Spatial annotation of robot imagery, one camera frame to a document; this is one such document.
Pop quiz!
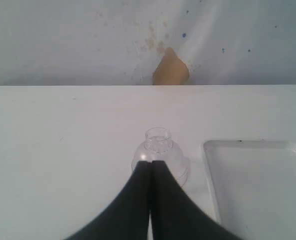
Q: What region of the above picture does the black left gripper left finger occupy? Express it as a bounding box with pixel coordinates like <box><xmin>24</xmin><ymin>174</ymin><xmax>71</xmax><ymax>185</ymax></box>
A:
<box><xmin>68</xmin><ymin>161</ymin><xmax>151</xmax><ymax>240</ymax></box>

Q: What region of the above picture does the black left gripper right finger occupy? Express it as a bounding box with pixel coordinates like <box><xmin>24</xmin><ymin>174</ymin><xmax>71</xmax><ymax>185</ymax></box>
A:
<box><xmin>151</xmin><ymin>160</ymin><xmax>239</xmax><ymax>240</ymax></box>

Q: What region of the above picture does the clear dome strainer lid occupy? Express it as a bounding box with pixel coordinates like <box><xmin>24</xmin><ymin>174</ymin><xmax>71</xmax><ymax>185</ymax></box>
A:
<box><xmin>131</xmin><ymin>127</ymin><xmax>189</xmax><ymax>186</ymax></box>

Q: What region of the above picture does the white rectangular tray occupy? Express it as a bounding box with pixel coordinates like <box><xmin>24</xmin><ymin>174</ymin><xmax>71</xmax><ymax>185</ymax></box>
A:
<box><xmin>203</xmin><ymin>140</ymin><xmax>296</xmax><ymax>240</ymax></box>

